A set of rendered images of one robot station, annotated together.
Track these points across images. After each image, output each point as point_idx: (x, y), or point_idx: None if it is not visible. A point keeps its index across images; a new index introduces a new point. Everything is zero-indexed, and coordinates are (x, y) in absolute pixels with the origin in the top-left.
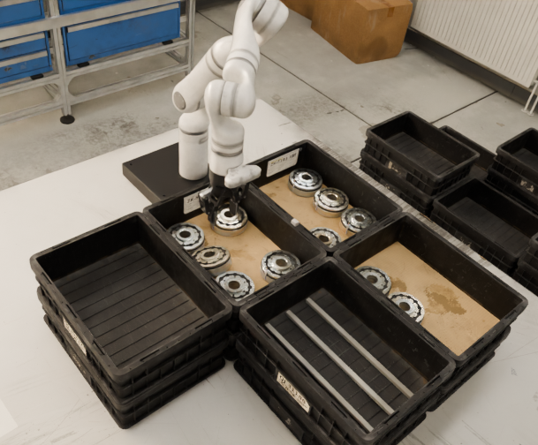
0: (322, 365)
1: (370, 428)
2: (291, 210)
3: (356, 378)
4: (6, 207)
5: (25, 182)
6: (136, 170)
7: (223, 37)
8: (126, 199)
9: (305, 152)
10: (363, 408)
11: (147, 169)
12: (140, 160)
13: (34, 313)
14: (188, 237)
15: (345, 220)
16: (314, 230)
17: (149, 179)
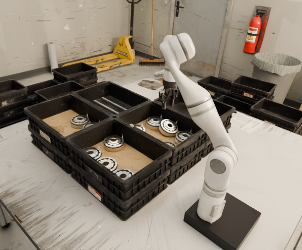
0: (117, 110)
1: (103, 97)
2: (131, 163)
3: (105, 105)
4: (296, 183)
5: None
6: (246, 207)
7: (205, 91)
8: (239, 199)
9: (124, 187)
10: (104, 102)
11: (240, 210)
12: (251, 218)
13: (232, 141)
14: (182, 133)
15: (98, 152)
16: (118, 144)
17: (232, 200)
